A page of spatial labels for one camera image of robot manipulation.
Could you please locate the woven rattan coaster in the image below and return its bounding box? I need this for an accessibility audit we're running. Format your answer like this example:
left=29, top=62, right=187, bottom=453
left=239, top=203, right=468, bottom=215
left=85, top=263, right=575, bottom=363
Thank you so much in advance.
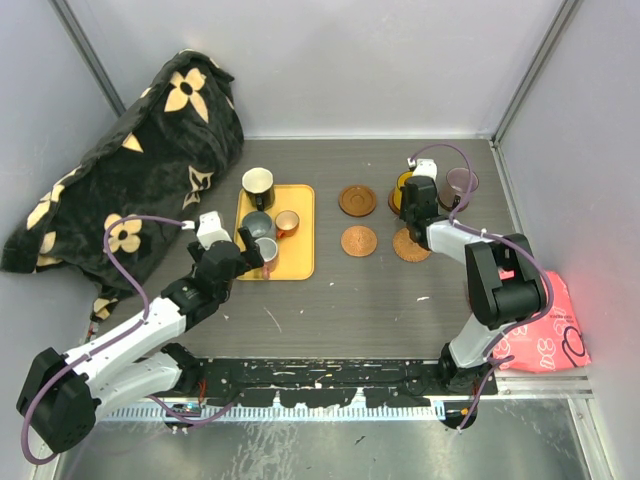
left=392, top=228, right=431, bottom=263
left=340, top=225, right=378, bottom=257

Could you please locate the small red cup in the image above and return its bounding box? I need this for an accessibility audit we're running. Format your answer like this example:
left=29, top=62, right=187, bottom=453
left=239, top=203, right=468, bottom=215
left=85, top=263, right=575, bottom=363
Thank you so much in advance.
left=275, top=210, right=300, bottom=239

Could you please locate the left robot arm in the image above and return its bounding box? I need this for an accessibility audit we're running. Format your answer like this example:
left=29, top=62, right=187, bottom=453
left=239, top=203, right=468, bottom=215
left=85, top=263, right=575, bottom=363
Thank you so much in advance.
left=16, top=227, right=264, bottom=455

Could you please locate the purple mug black handle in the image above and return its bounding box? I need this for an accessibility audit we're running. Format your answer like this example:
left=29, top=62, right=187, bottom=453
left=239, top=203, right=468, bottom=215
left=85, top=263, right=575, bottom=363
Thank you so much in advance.
left=438, top=167, right=479, bottom=212

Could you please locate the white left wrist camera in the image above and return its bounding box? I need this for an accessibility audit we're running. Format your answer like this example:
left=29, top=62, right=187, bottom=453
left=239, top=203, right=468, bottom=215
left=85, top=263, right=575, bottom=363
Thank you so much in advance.
left=181, top=211, right=232, bottom=250

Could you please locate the yellow serving tray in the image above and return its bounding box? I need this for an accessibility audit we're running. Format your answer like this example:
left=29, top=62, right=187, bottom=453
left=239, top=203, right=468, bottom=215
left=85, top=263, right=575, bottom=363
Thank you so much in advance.
left=266, top=184, right=315, bottom=281

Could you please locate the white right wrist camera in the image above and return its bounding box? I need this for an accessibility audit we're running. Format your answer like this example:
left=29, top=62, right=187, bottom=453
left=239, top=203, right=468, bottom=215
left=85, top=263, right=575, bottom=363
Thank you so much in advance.
left=407, top=158, right=438, bottom=180

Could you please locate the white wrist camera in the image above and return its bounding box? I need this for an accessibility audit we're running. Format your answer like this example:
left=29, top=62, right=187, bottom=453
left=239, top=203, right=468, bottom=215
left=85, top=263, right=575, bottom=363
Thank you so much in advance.
left=407, top=158, right=438, bottom=180
left=181, top=211, right=232, bottom=250

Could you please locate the black mug cream interior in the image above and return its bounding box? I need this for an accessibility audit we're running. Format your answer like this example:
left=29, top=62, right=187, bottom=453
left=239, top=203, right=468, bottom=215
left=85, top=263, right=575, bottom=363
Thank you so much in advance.
left=241, top=167, right=275, bottom=211

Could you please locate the pink mug white interior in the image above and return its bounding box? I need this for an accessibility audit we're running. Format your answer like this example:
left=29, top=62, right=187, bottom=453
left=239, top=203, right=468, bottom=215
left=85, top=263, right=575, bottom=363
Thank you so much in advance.
left=255, top=237, right=279, bottom=280

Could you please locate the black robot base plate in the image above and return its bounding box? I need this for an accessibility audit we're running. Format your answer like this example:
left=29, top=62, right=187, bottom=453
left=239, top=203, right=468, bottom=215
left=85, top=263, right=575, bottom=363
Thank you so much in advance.
left=169, top=358, right=489, bottom=408

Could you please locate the yellow mug black handle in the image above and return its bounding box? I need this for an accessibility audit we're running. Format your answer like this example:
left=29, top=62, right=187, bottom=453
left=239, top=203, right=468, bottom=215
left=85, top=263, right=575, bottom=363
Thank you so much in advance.
left=394, top=170, right=413, bottom=208

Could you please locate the white slotted cable duct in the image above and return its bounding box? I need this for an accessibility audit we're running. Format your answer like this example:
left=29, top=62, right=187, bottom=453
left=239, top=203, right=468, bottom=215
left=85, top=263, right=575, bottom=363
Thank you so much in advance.
left=105, top=401, right=445, bottom=423

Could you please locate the black floral plush blanket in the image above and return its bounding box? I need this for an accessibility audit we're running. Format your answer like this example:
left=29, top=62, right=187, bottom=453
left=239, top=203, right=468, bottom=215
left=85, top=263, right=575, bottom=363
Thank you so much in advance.
left=1, top=49, right=244, bottom=322

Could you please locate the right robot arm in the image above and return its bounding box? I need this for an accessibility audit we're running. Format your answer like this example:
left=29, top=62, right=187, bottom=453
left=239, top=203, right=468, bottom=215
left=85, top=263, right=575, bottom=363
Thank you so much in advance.
left=400, top=176, right=553, bottom=394

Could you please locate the grey speckled round mug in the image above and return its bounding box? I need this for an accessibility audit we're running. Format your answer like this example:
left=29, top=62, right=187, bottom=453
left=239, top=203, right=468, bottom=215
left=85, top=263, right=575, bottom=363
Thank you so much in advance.
left=241, top=211, right=276, bottom=240

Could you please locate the brown wooden saucer coaster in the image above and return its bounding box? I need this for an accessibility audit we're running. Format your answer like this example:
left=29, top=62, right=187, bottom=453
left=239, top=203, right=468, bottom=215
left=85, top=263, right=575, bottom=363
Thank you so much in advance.
left=338, top=184, right=377, bottom=217
left=388, top=189, right=400, bottom=216

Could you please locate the pink patterned package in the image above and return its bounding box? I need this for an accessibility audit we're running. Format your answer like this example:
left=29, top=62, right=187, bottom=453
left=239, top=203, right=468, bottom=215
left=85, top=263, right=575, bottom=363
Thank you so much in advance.
left=492, top=271, right=591, bottom=373

